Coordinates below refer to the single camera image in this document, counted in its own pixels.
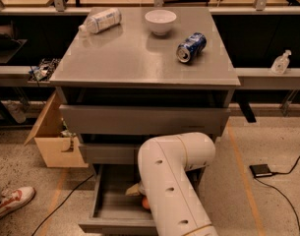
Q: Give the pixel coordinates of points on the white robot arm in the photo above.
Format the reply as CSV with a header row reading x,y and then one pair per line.
x,y
174,204

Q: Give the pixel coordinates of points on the white ceramic bowl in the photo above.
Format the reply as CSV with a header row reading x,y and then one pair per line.
x,y
160,22

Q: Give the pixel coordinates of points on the orange fruit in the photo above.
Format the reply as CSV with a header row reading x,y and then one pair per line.
x,y
145,203

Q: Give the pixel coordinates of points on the grey top drawer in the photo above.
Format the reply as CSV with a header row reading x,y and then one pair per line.
x,y
134,120

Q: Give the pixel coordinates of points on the blue soda can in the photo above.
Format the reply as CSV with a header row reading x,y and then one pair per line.
x,y
191,47

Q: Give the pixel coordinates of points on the clear hand sanitizer bottle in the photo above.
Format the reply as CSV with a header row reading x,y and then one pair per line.
x,y
281,63

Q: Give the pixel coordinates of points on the black foot pedal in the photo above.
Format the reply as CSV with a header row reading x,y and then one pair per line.
x,y
260,170

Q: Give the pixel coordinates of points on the white red sneaker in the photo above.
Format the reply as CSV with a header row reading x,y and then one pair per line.
x,y
13,200

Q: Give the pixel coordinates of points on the grey middle drawer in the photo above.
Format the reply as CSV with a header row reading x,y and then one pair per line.
x,y
107,154

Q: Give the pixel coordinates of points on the grey open bottom drawer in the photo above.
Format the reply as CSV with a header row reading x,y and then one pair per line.
x,y
114,213

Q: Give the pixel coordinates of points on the clear plastic water bottle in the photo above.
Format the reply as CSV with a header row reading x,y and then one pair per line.
x,y
101,21

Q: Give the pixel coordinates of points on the cardboard box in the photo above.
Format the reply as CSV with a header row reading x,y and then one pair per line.
x,y
56,149

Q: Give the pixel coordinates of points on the tray of small parts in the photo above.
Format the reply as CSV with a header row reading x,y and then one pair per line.
x,y
44,70

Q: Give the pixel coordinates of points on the grey drawer cabinet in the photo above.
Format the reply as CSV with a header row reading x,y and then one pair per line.
x,y
130,66

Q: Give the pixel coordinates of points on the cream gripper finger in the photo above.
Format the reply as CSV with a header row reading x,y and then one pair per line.
x,y
133,191

